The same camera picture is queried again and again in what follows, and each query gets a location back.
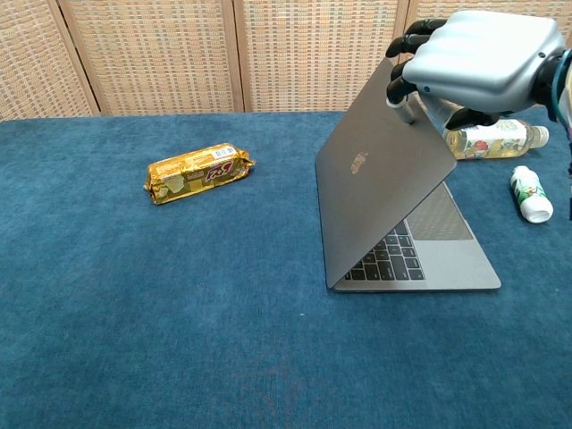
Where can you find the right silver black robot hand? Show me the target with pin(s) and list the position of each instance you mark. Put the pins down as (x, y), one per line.
(482, 62)

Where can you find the grey laptop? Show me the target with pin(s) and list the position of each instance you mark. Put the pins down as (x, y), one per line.
(371, 187)

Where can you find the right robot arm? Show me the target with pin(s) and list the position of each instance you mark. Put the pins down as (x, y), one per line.
(561, 85)

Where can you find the yellow tea plastic bottle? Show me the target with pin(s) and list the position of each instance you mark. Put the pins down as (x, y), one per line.
(500, 142)

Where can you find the small white green-label bottle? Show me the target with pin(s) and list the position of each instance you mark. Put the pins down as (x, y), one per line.
(530, 194)

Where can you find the gold foil biscuit package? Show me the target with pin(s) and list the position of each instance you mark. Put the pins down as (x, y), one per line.
(196, 174)

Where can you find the bamboo folding screen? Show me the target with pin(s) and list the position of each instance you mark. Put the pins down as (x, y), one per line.
(156, 53)

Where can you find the blue table cloth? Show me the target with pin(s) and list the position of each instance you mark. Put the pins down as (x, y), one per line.
(156, 313)

